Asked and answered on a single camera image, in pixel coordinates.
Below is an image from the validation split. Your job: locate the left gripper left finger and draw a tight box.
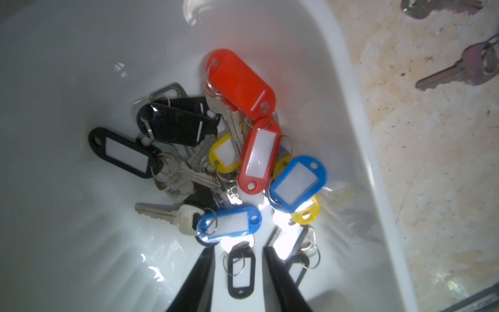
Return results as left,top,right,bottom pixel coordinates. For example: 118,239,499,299
167,247,216,312

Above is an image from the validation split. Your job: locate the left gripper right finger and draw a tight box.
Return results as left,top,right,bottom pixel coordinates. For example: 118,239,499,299
262,246,312,311

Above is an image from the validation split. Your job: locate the blue white label tag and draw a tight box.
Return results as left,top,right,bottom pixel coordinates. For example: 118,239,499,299
268,155,327,214

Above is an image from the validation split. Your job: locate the white plastic storage box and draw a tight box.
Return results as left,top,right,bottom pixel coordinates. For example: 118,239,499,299
0,0,420,312

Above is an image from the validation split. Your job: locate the blue tag key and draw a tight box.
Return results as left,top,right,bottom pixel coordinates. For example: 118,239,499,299
415,34,498,91

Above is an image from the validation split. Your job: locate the yellow tag key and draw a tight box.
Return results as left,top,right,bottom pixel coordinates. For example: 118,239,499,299
400,0,483,20

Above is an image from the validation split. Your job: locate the small yellow tag in box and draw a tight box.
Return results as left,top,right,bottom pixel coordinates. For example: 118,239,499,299
208,133,242,174

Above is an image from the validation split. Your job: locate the black tag in box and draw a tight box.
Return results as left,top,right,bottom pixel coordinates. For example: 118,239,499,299
136,97,220,146

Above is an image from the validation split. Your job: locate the red white label tag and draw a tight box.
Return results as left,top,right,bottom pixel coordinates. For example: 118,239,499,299
238,117,282,195

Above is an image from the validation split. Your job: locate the black white label tag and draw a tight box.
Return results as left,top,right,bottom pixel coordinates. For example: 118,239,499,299
88,127,164,179

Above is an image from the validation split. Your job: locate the black frame tag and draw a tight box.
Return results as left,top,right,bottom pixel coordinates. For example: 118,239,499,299
223,242,256,300

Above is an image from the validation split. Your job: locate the aluminium front rail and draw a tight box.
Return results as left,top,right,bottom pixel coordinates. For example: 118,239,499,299
442,284,498,312

